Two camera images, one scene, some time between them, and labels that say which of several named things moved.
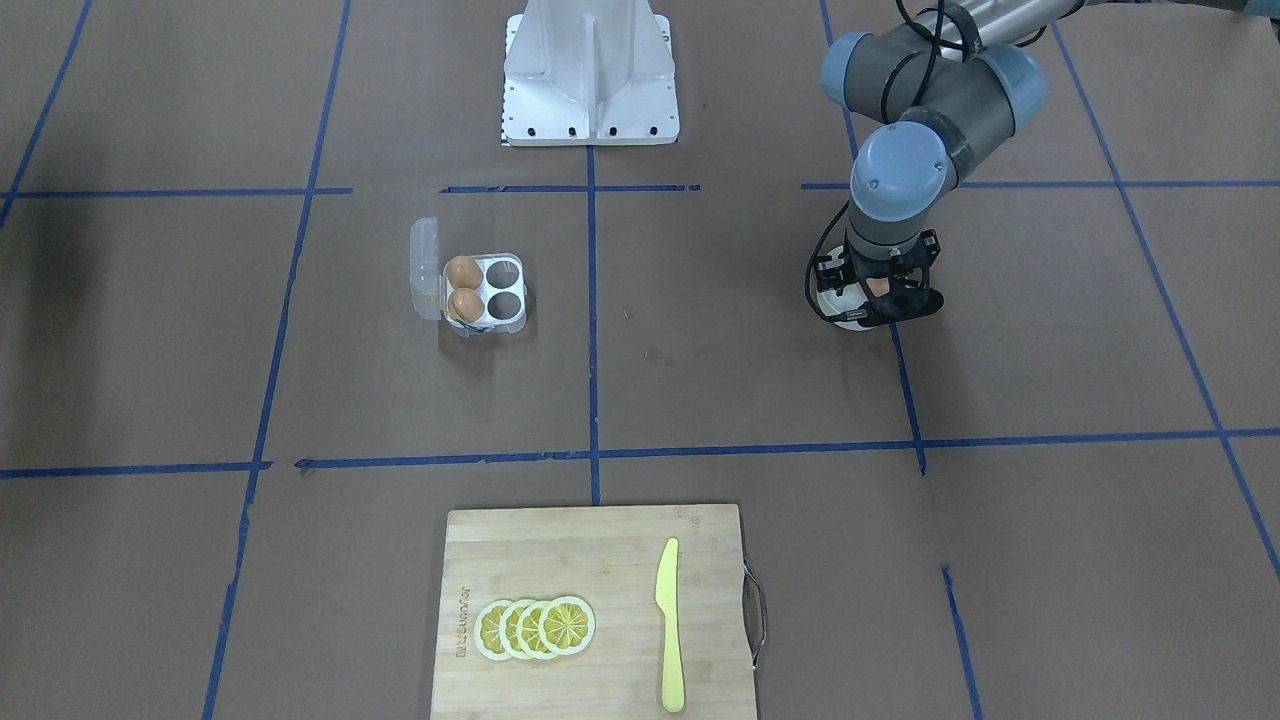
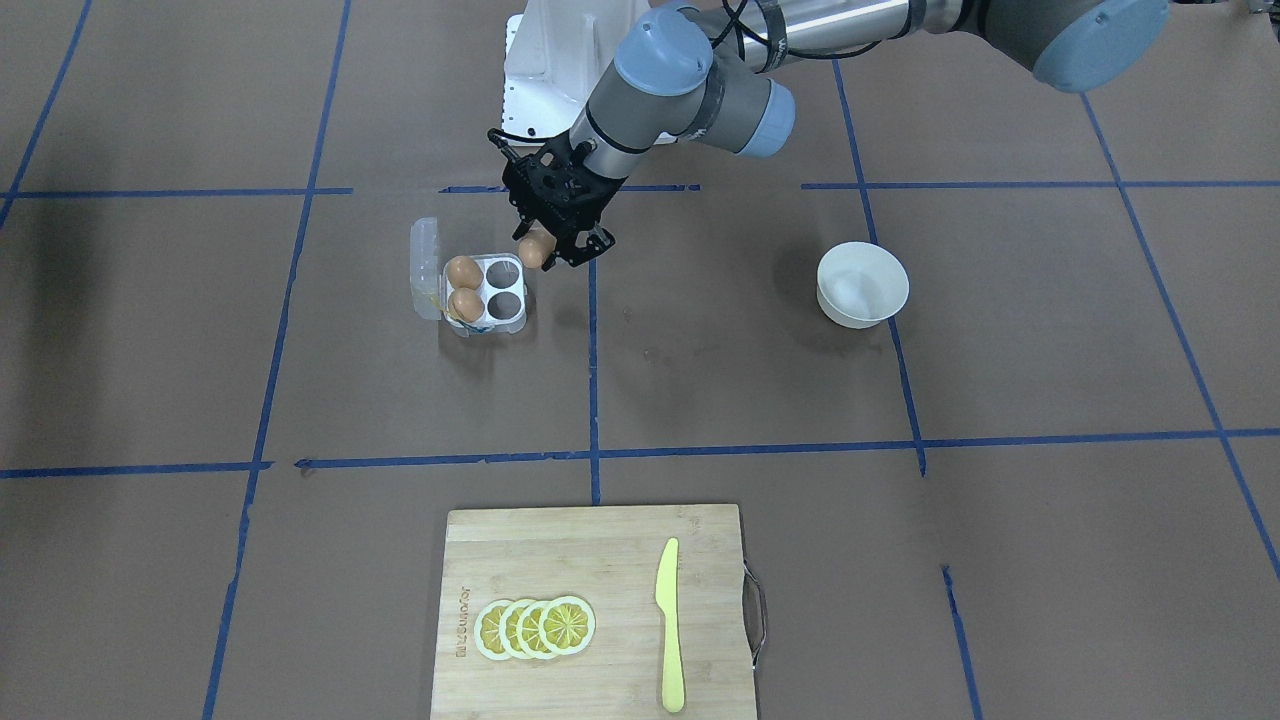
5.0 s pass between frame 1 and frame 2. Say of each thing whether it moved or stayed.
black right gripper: moved
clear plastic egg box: stayed
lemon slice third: stayed
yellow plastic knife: stayed
